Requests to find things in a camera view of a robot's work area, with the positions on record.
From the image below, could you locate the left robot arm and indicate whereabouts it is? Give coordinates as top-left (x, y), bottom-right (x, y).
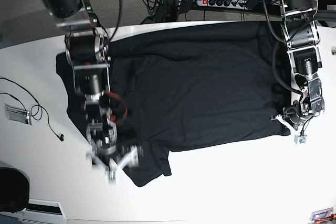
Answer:
top-left (111, 0), bottom-right (324, 171)

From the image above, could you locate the black earphone cable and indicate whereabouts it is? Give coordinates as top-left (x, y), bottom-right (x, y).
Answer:
top-left (0, 77), bottom-right (65, 143)

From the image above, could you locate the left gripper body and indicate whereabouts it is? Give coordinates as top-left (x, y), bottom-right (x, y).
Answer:
top-left (282, 105), bottom-right (314, 130)

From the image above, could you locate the white power strip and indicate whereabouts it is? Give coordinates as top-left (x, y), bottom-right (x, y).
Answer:
top-left (196, 0), bottom-right (247, 10)

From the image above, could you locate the silver table socket plate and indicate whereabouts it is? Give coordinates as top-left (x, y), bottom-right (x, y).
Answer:
top-left (5, 104), bottom-right (32, 125)

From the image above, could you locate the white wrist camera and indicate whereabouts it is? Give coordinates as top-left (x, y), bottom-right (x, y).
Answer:
top-left (294, 134), bottom-right (307, 145)
top-left (105, 166), bottom-right (118, 184)

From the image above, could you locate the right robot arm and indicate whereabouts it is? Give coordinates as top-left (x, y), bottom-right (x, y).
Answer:
top-left (42, 0), bottom-right (132, 174)

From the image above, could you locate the small box with tools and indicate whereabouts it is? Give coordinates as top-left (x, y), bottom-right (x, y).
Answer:
top-left (310, 207), bottom-right (335, 223)

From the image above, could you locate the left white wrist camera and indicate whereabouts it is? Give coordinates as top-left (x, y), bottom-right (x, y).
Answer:
top-left (294, 134), bottom-right (307, 145)

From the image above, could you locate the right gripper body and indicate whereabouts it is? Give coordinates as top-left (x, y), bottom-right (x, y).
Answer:
top-left (88, 140), bottom-right (121, 164)

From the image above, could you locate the black T-shirt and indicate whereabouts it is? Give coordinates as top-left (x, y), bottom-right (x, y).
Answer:
top-left (55, 22), bottom-right (292, 188)

